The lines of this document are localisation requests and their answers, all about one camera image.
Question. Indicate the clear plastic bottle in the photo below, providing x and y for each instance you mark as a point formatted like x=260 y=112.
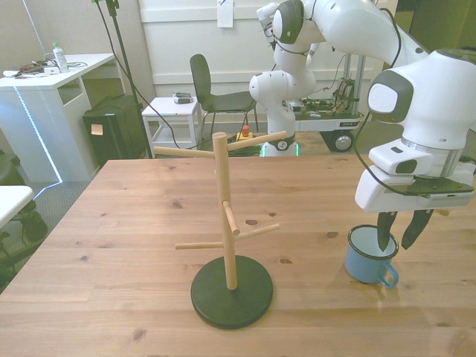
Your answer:
x=60 y=59

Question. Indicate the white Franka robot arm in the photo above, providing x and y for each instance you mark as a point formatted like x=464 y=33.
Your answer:
x=349 y=22

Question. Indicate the black office chair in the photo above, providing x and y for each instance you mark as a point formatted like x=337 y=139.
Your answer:
x=35 y=227

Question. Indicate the white paper sheet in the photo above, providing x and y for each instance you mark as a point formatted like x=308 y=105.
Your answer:
x=225 y=15

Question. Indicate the red emergency stop button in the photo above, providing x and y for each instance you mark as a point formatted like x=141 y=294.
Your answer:
x=245 y=131

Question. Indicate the small white side table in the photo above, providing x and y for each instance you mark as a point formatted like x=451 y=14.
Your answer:
x=167 y=106

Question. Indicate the black plastic chair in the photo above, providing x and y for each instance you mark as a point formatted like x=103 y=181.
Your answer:
x=201 y=78

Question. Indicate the blue enamel mug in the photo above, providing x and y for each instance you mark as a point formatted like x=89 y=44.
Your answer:
x=362 y=267

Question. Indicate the wheeled white robot cart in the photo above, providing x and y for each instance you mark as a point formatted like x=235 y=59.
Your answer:
x=344 y=143

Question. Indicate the white desk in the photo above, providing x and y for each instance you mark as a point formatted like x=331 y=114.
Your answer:
x=37 y=111

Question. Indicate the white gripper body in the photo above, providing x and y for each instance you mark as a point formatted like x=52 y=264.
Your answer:
x=383 y=199

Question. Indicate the grey device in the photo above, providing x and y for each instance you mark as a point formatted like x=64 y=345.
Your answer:
x=182 y=98

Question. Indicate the black tripod stand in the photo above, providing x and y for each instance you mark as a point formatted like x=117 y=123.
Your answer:
x=122 y=52

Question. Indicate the wooden mug tree black base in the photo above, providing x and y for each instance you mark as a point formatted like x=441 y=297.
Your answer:
x=222 y=178

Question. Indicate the black computer case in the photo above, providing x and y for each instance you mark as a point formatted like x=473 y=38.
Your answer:
x=115 y=130

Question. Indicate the white round-edged table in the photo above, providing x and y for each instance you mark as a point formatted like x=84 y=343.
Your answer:
x=11 y=201

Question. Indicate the orange sticky note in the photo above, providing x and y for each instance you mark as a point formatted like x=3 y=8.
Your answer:
x=97 y=129

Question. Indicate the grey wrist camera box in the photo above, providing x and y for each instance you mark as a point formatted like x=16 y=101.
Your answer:
x=446 y=200

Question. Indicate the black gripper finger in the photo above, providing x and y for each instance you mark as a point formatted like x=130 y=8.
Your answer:
x=385 y=230
x=414 y=230

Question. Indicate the tool clutter pile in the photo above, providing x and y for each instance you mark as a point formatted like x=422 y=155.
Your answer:
x=31 y=68

